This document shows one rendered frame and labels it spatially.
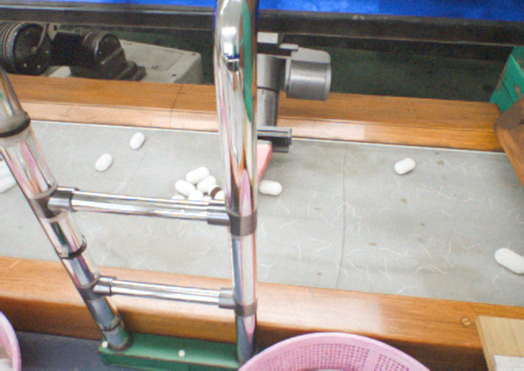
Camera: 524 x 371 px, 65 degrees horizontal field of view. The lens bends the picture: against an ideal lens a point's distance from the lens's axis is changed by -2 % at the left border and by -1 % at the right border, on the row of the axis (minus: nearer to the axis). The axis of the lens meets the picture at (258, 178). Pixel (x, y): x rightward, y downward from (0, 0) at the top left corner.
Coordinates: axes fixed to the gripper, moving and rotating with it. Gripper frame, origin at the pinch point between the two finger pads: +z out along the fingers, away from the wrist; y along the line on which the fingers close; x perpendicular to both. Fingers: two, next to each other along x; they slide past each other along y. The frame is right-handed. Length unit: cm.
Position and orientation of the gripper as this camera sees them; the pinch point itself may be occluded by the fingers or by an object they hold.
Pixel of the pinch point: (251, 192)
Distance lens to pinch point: 59.7
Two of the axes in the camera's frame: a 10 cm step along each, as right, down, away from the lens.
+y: 9.9, 0.7, -0.7
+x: 0.7, 1.0, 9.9
